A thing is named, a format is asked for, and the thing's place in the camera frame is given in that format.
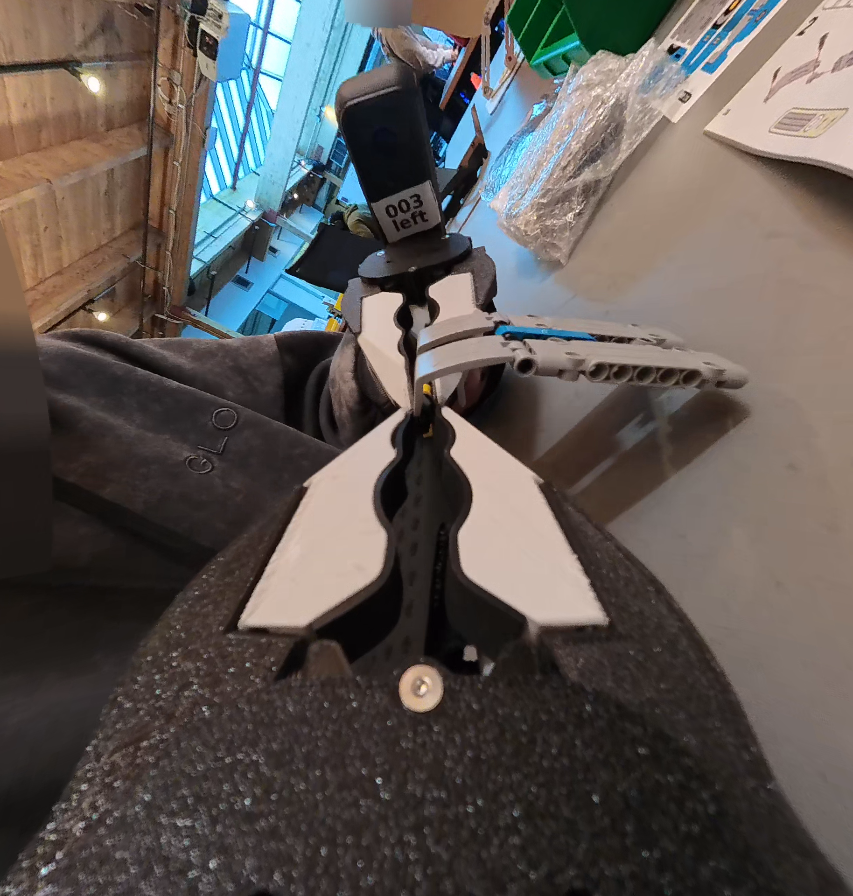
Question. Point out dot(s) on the yellow toy connector pin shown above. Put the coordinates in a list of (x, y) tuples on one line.
[(426, 392)]

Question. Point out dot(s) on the white ceiling camera unit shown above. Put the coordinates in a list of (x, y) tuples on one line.
[(213, 38)]

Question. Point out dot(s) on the blue sticker sheet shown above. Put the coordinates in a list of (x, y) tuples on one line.
[(720, 42)]

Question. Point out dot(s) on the person's left forearm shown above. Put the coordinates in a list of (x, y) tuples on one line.
[(342, 392)]

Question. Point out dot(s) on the black brown desk device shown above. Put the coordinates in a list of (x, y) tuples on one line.
[(468, 168)]

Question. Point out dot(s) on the person's grey sweatshirt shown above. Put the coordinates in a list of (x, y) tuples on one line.
[(153, 434)]

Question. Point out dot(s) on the ceiling spotlight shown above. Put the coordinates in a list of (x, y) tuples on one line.
[(101, 316), (90, 84)]

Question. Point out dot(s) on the plywood stand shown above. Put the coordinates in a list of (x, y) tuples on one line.
[(461, 14)]

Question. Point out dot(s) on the open instruction booklet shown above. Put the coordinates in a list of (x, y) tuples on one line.
[(804, 91)]

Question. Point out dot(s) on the grey hinged toy assembly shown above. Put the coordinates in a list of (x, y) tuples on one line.
[(608, 371)]

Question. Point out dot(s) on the green storage bin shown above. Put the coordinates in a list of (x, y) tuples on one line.
[(608, 21)]

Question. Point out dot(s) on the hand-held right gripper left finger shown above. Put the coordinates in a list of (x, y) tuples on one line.
[(328, 553)]

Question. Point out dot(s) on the olive green jacket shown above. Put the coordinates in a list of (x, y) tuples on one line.
[(356, 218)]

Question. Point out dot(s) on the crumpled clear plastic bag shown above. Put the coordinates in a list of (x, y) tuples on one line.
[(510, 161)]

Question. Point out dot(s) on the person's left hand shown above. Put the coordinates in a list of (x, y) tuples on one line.
[(482, 388)]

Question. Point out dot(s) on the clear bag of dark parts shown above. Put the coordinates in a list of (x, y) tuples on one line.
[(580, 140)]

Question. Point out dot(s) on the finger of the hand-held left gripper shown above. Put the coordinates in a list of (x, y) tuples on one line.
[(384, 329), (454, 297)]

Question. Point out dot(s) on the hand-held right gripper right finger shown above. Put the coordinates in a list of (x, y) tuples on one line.
[(524, 553)]

